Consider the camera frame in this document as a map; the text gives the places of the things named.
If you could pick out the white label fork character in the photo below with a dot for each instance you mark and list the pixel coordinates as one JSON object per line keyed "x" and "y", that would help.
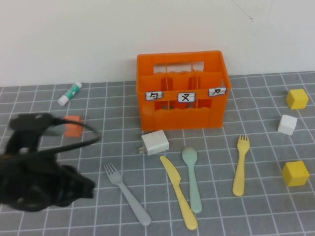
{"x": 186, "y": 97}

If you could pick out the grey plastic fork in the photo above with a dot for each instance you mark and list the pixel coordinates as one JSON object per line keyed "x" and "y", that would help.
{"x": 130, "y": 196}

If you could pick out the green plastic spoon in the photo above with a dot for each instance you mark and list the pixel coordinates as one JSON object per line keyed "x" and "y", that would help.
{"x": 193, "y": 182}

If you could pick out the white label spoon character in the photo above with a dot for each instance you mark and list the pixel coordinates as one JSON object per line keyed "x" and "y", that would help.
{"x": 153, "y": 96}

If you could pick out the yellow plastic fork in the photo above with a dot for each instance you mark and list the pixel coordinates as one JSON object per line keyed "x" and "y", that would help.
{"x": 240, "y": 169}

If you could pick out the white foam cube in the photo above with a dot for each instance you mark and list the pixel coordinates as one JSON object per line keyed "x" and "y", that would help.
{"x": 286, "y": 125}

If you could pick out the grey grid tablecloth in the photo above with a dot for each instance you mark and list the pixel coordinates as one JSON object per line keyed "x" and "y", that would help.
{"x": 221, "y": 216}

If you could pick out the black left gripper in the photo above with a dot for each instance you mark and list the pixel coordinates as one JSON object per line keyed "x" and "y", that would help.
{"x": 41, "y": 186}

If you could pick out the yellow foam cube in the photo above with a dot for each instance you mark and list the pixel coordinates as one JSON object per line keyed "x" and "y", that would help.
{"x": 296, "y": 99}
{"x": 295, "y": 175}

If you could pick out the orange foam cube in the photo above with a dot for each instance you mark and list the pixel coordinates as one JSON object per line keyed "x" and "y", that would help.
{"x": 72, "y": 130}

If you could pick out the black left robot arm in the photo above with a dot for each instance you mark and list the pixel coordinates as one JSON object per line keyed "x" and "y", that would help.
{"x": 8, "y": 186}

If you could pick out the yellow plastic knife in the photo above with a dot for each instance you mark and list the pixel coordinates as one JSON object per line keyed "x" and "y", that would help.
{"x": 177, "y": 186}

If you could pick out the white plug charger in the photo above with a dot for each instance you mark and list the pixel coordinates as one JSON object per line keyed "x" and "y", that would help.
{"x": 156, "y": 142}

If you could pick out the white label knife character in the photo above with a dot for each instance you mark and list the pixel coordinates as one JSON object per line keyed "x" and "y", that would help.
{"x": 217, "y": 92}

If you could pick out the white green glue stick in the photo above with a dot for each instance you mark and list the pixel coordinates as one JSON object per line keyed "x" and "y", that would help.
{"x": 70, "y": 94}

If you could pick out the orange plastic cutlery holder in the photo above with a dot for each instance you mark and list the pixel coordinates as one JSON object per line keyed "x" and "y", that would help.
{"x": 182, "y": 118}

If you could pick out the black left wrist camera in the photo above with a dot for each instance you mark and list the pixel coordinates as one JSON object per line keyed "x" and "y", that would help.
{"x": 27, "y": 123}

